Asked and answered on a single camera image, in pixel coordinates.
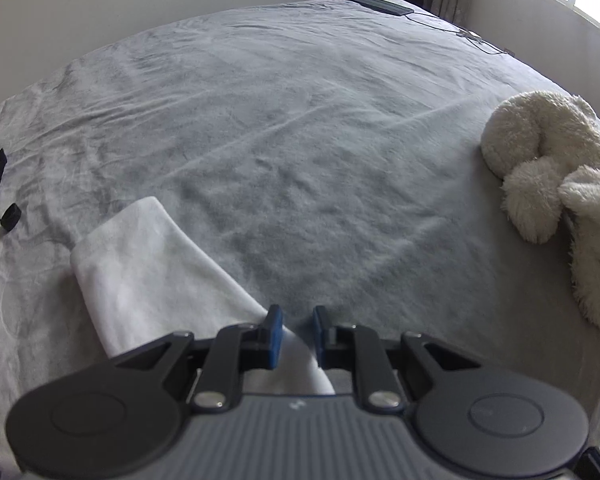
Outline white towel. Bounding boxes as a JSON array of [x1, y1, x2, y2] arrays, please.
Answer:
[[70, 196, 337, 397]]

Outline grey bed sheet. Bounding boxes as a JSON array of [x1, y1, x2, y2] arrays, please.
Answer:
[[0, 0, 600, 480]]

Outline dark flat device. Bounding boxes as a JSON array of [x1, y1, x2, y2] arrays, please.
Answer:
[[342, 0, 415, 17]]

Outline white plush toy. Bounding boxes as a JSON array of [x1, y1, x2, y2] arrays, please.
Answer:
[[480, 90, 600, 330]]

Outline black charging cable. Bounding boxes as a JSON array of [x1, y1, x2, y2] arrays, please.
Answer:
[[404, 9, 517, 57]]

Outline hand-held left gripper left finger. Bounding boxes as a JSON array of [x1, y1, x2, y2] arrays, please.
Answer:
[[111, 304, 285, 410]]

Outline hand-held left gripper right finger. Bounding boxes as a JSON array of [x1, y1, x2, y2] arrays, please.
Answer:
[[313, 305, 484, 410]]

